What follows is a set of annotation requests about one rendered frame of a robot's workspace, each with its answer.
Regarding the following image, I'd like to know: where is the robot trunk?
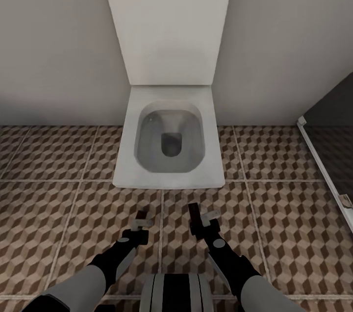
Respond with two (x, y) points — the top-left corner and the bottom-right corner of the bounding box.
(139, 274), (214, 312)

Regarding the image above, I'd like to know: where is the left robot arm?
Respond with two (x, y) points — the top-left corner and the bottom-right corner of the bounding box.
(20, 219), (153, 312)

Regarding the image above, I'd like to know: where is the mousetrap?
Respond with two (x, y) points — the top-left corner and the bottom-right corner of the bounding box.
(136, 210), (147, 220)
(188, 203), (202, 227)

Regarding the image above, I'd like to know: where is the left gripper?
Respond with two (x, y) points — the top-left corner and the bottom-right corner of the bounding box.
(123, 229), (149, 247)

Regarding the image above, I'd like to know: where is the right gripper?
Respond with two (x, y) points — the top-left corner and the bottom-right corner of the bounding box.
(190, 218), (221, 242)

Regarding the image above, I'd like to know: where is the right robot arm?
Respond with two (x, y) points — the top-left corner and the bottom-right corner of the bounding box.
(190, 209), (308, 312)

